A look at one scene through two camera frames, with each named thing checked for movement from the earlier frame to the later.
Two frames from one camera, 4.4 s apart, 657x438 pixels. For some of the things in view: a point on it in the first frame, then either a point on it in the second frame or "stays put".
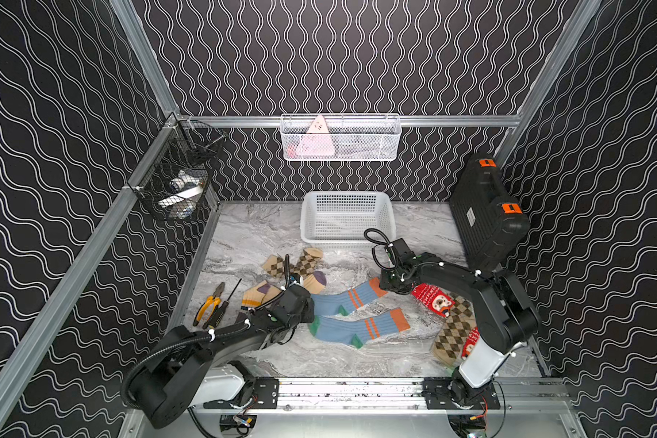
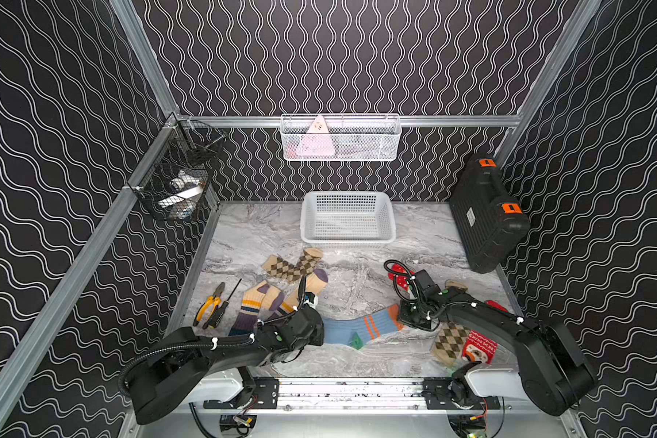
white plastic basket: [338, 219] stays put
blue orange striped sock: [360, 331] stays put
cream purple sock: [255, 296] stays put
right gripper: [382, 277] → [405, 319]
